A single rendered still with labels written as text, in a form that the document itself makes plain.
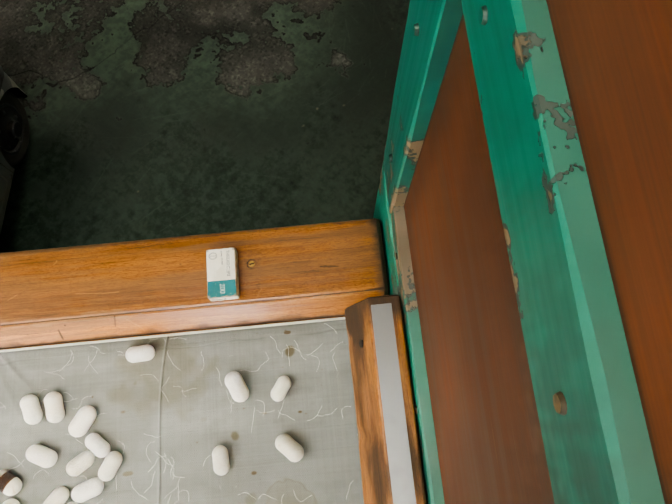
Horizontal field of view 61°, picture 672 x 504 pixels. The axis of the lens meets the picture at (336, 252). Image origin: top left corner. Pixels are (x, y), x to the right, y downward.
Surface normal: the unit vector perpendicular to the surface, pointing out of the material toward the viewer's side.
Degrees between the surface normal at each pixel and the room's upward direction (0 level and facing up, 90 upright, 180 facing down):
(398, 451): 0
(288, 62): 0
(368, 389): 67
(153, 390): 0
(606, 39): 90
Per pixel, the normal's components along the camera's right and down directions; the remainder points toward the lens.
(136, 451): 0.00, -0.28
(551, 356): -1.00, 0.09
